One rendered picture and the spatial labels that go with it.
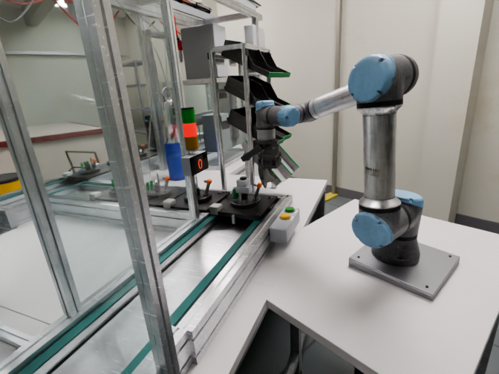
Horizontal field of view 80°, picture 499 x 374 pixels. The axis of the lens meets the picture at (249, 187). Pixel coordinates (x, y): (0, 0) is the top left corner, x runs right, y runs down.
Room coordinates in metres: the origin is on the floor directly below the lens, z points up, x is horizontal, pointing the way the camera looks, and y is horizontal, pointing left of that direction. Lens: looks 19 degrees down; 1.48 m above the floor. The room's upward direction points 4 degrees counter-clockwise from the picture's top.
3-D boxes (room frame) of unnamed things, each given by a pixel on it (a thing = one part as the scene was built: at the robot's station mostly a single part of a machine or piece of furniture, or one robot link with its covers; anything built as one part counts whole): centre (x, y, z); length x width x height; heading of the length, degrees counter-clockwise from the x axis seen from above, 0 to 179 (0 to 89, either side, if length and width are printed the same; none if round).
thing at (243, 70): (1.64, -0.01, 1.26); 0.36 x 0.21 x 0.80; 156
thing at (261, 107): (1.21, -0.08, 1.36); 0.09 x 0.08 x 0.11; 37
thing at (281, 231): (1.09, -0.14, 0.93); 0.21 x 0.07 x 0.06; 156
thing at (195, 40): (2.62, 0.24, 1.50); 0.38 x 0.21 x 0.88; 66
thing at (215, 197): (1.36, 0.26, 1.01); 0.24 x 0.24 x 0.13; 66
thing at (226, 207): (1.26, 0.03, 0.96); 0.24 x 0.24 x 0.02; 66
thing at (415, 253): (0.89, -0.49, 0.94); 0.15 x 0.15 x 0.10
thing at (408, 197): (0.88, -0.49, 1.06); 0.13 x 0.12 x 0.14; 127
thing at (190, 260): (1.00, 0.17, 0.91); 0.84 x 0.28 x 0.10; 156
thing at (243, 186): (1.26, 0.03, 1.06); 0.08 x 0.04 x 0.07; 66
